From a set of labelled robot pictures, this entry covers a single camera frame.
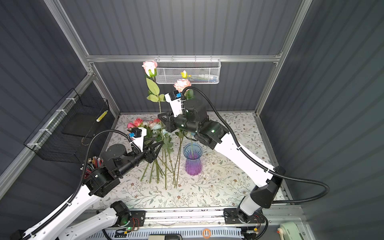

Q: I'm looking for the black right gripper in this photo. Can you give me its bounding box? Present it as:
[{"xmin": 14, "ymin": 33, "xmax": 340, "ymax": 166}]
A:
[{"xmin": 158, "ymin": 109, "xmax": 199, "ymax": 136}]

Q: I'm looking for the pink carnation flower stem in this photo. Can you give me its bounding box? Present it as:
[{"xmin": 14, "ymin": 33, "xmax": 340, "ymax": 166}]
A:
[{"xmin": 174, "ymin": 71, "xmax": 194, "ymax": 100}]

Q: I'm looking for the light pink rose stem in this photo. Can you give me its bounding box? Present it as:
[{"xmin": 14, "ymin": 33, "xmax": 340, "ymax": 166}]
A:
[{"xmin": 142, "ymin": 61, "xmax": 165, "ymax": 114}]

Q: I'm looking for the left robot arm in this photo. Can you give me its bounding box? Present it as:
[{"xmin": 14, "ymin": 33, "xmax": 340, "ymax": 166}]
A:
[{"xmin": 10, "ymin": 141, "xmax": 163, "ymax": 240}]

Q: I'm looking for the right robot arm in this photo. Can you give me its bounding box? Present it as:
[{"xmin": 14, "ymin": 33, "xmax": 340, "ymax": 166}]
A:
[{"xmin": 158, "ymin": 94, "xmax": 282, "ymax": 223}]

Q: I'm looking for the bunch of lying flowers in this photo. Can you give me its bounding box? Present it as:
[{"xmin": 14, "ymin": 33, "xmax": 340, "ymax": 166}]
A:
[{"xmin": 126, "ymin": 117, "xmax": 190, "ymax": 190}]

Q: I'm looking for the purple ribbed glass vase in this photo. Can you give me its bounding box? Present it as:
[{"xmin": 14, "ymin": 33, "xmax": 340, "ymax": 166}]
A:
[{"xmin": 184, "ymin": 143, "xmax": 203, "ymax": 176}]

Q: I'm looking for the red pen cup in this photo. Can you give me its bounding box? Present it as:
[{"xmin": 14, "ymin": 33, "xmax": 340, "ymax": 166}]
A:
[{"xmin": 84, "ymin": 156, "xmax": 103, "ymax": 179}]

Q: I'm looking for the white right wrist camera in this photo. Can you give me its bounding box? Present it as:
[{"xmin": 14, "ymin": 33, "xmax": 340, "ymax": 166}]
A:
[{"xmin": 165, "ymin": 90, "xmax": 183, "ymax": 118}]

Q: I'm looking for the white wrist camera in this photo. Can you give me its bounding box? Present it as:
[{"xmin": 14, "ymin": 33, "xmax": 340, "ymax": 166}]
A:
[
  {"xmin": 129, "ymin": 127, "xmax": 147, "ymax": 152},
  {"xmin": 165, "ymin": 90, "xmax": 183, "ymax": 118}
]

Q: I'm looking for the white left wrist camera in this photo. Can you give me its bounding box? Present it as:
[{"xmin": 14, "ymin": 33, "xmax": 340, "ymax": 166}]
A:
[{"xmin": 129, "ymin": 127, "xmax": 147, "ymax": 152}]

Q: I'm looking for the white wire wall basket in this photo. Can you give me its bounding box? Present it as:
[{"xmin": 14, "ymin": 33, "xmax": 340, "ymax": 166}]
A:
[{"xmin": 155, "ymin": 60, "xmax": 222, "ymax": 85}]

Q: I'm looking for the black wire wall basket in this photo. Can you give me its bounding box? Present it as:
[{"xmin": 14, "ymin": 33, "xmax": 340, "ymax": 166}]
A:
[{"xmin": 24, "ymin": 85, "xmax": 115, "ymax": 163}]

